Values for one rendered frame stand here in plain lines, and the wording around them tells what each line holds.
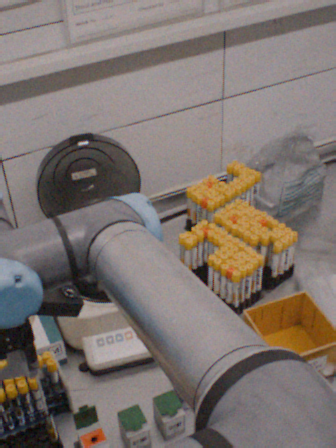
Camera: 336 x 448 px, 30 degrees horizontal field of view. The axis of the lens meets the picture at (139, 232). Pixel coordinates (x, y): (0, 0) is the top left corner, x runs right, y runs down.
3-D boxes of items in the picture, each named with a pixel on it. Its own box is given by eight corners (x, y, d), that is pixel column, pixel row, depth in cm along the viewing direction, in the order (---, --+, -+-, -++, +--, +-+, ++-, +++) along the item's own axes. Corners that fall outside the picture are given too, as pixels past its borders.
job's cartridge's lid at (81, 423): (72, 412, 100) (71, 410, 100) (77, 431, 102) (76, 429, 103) (95, 403, 101) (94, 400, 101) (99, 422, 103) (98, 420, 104)
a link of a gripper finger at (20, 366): (0, 388, 94) (-13, 348, 88) (38, 373, 95) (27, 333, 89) (6, 404, 91) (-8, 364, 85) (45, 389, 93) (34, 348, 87)
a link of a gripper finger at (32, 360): (21, 356, 92) (9, 316, 86) (32, 352, 92) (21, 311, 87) (30, 380, 88) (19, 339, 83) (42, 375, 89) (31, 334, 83)
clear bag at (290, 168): (270, 237, 146) (276, 171, 134) (217, 203, 157) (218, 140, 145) (339, 190, 158) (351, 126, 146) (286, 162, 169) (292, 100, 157)
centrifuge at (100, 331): (72, 383, 119) (62, 341, 111) (48, 277, 141) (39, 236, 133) (193, 353, 122) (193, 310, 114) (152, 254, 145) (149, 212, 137)
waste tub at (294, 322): (273, 398, 114) (278, 364, 107) (239, 344, 123) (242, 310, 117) (338, 375, 117) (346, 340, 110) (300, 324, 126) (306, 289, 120)
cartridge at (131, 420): (130, 455, 107) (127, 434, 102) (119, 433, 110) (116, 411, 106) (151, 446, 108) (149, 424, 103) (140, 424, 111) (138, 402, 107)
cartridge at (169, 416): (164, 440, 108) (163, 418, 104) (153, 419, 112) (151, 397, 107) (185, 431, 110) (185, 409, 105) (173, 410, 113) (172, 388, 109)
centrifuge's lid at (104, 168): (27, 148, 121) (23, 132, 127) (49, 255, 135) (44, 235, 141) (136, 127, 124) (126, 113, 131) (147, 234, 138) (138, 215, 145)
